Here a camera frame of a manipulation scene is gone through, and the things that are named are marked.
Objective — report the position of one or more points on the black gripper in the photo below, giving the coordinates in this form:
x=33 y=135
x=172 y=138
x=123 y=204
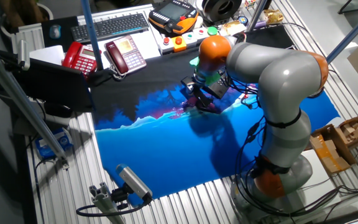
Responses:
x=204 y=83

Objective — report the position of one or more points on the black telephone handset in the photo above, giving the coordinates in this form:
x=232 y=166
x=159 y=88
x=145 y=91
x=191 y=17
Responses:
x=187 y=84

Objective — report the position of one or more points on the silver orange robot arm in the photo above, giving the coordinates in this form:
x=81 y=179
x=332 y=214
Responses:
x=284 y=77

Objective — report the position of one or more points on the maroon desk telephone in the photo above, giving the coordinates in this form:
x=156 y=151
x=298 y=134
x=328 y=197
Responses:
x=129 y=56

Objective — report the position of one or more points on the red desk telephone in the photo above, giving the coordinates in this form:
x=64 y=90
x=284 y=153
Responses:
x=73 y=56

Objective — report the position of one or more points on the orange box red button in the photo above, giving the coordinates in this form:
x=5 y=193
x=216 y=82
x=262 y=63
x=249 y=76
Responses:
x=179 y=45

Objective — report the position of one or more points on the white box green button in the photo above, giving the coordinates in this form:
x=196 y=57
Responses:
x=190 y=39

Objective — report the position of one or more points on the white box red button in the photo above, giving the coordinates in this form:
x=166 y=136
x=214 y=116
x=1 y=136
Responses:
x=166 y=45
x=201 y=32

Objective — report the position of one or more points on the yellow box green button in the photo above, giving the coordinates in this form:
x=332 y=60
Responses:
x=212 y=31

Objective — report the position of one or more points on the blue landscape print cloth mat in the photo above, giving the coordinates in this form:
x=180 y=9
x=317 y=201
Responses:
x=166 y=149

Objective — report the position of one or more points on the tan paper packet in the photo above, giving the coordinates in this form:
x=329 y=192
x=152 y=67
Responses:
x=233 y=28

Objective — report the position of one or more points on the black filament spool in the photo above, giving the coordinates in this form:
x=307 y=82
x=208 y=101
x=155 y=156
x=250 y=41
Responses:
x=210 y=12

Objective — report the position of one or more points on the orange black teach pendant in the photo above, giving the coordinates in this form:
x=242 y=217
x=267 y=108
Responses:
x=172 y=12

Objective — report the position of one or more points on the small purple object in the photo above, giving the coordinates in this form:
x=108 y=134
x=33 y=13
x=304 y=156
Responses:
x=259 y=25

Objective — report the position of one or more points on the silver metal pole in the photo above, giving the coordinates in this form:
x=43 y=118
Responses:
x=256 y=15

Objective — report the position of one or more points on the colourful puzzle cube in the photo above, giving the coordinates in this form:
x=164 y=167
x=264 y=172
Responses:
x=250 y=3

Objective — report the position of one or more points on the gold foil wrapper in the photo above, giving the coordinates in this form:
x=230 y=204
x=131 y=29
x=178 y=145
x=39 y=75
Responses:
x=273 y=16

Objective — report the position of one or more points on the black computer keyboard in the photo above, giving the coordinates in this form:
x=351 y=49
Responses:
x=110 y=27

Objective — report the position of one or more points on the blue metal pole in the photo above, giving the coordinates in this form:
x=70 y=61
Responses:
x=90 y=31
x=356 y=29

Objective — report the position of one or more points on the open brown cardboard box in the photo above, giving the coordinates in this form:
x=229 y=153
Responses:
x=332 y=137

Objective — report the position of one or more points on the black laptop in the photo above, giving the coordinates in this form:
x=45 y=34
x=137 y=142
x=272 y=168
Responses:
x=57 y=87

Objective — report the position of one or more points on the short aluminium profile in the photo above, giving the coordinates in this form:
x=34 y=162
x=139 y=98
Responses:
x=102 y=202

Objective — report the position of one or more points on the yellow cardboard box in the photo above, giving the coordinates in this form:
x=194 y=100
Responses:
x=334 y=161

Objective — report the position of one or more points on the blue small box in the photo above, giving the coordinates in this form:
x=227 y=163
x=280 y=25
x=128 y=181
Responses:
x=54 y=144

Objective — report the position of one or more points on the grey computer mouse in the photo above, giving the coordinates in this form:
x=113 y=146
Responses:
x=55 y=31

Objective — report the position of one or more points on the white flat box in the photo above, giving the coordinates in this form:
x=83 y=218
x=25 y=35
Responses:
x=47 y=55

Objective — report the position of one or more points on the black mouse pad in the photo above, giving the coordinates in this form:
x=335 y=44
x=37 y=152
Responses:
x=47 y=43

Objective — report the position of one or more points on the long aluminium bar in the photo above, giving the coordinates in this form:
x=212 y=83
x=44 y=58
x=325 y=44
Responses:
x=23 y=102

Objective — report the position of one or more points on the green gripper mount plate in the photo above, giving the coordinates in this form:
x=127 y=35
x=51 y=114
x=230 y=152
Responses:
x=213 y=79

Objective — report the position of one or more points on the silver camera blue cap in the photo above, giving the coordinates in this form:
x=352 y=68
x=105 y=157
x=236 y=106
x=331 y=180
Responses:
x=134 y=182

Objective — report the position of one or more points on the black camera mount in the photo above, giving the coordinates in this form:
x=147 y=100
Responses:
x=120 y=196

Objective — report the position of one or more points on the slim silver camera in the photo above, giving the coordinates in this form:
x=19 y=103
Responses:
x=23 y=54

